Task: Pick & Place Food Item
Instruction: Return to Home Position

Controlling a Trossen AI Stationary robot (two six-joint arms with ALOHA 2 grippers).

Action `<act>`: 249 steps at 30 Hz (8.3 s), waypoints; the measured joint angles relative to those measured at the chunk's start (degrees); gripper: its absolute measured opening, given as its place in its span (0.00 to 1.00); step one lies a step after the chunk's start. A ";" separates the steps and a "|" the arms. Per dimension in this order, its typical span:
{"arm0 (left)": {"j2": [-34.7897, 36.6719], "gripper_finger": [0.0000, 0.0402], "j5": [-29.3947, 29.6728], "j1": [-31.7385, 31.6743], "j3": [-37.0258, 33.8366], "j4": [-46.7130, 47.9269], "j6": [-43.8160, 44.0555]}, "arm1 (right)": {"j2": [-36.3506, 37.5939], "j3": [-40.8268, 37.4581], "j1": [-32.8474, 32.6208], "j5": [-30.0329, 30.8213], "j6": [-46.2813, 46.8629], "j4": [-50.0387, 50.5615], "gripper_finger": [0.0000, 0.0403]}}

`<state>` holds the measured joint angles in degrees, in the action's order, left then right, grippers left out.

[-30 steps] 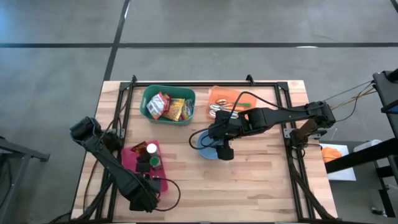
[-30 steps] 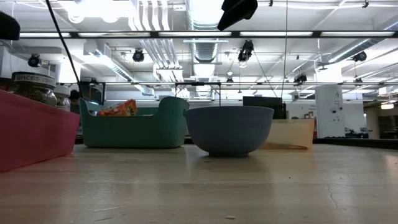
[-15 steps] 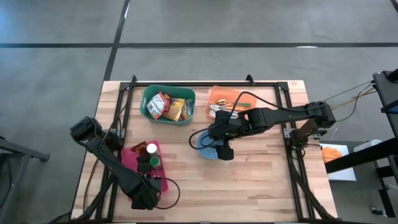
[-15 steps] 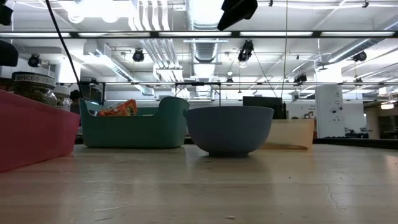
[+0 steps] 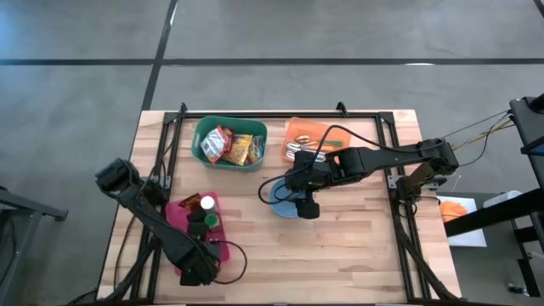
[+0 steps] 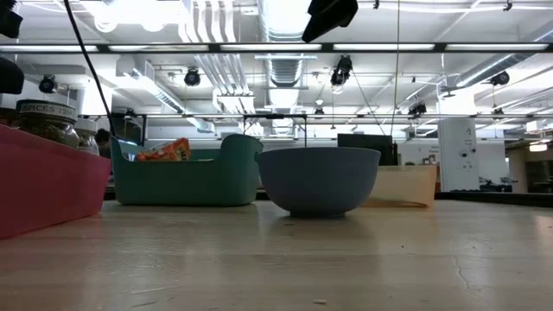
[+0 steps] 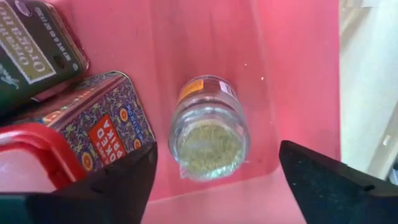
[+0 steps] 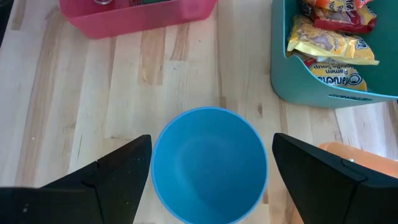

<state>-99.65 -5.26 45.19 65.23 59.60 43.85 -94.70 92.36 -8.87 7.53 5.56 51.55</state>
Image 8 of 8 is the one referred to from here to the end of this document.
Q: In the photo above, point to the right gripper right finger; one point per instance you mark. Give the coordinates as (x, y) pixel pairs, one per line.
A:
(326, 193)

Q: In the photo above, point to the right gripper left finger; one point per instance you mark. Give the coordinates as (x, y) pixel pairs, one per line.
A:
(118, 186)

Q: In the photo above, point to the yellow Maruchan ramen packet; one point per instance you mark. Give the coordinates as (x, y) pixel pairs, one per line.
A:
(329, 43)

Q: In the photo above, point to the red Maruchan ramen packet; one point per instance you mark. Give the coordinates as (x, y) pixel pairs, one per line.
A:
(345, 21)

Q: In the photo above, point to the orange Maruchan ramen packet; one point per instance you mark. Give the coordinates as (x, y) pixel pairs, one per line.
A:
(335, 3)

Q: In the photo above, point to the orange plastic tray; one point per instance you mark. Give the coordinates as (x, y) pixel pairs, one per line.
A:
(367, 158)

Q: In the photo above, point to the blue bowl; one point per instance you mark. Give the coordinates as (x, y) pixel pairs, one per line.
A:
(210, 168)

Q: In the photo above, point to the teal plastic bin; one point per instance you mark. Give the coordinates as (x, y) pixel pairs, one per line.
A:
(289, 77)

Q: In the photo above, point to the pink plastic tray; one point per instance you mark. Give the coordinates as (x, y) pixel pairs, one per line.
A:
(140, 18)

